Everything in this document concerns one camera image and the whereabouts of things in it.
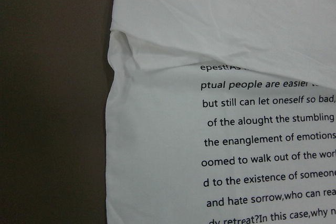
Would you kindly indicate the white long-sleeve printed shirt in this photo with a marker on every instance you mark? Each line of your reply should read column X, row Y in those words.
column 221, row 111

